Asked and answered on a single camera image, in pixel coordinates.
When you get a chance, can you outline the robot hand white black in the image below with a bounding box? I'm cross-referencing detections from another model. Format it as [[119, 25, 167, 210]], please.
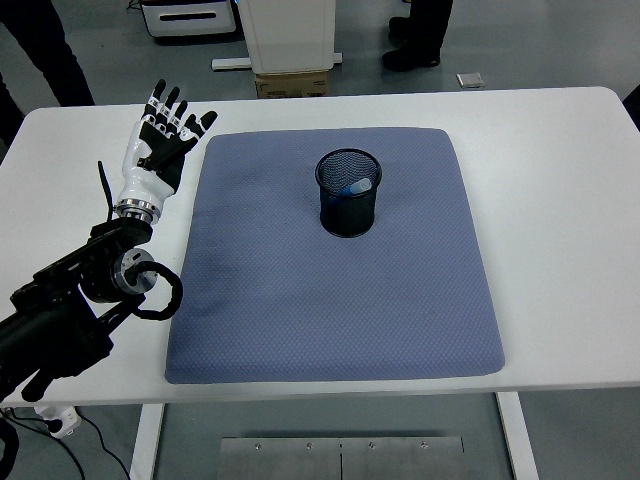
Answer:
[[117, 78, 219, 209]]

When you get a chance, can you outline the blue marker pen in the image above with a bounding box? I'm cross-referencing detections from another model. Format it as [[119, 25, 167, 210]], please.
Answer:
[[327, 177, 374, 209]]

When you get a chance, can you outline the black mesh pen holder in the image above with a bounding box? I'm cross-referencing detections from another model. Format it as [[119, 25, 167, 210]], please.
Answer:
[[314, 148, 383, 239]]

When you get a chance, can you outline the white base bar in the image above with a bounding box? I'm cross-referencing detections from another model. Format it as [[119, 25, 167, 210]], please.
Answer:
[[211, 51, 345, 71]]

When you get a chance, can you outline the person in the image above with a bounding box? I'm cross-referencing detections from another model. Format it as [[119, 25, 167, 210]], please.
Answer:
[[382, 0, 455, 72], [0, 0, 96, 144]]

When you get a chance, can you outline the white appliance with black slot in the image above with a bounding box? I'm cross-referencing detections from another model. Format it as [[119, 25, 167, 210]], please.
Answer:
[[139, 0, 239, 40]]

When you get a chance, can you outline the cardboard box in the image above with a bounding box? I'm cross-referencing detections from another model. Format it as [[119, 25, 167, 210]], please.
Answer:
[[254, 69, 330, 100]]

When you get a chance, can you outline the white cabinet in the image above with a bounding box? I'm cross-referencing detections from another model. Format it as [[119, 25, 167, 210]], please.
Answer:
[[238, 0, 337, 76]]

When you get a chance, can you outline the blue-grey quilted mat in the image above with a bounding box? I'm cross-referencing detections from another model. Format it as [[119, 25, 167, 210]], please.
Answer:
[[164, 127, 506, 385]]

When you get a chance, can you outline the white power strip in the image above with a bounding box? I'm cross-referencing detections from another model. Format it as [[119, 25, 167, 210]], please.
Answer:
[[33, 404, 82, 440]]

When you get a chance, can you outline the white table leg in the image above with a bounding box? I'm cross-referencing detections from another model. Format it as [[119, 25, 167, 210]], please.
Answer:
[[494, 391, 540, 480], [128, 402, 166, 480]]

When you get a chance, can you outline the grey metal plate with screws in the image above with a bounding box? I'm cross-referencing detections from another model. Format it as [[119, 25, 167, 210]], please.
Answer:
[[219, 436, 465, 480]]

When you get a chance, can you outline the dark furniture piece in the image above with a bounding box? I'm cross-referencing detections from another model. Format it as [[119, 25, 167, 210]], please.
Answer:
[[623, 84, 640, 134]]

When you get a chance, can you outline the black floor cable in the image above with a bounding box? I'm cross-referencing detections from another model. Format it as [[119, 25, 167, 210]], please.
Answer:
[[74, 414, 134, 480], [0, 407, 86, 480]]

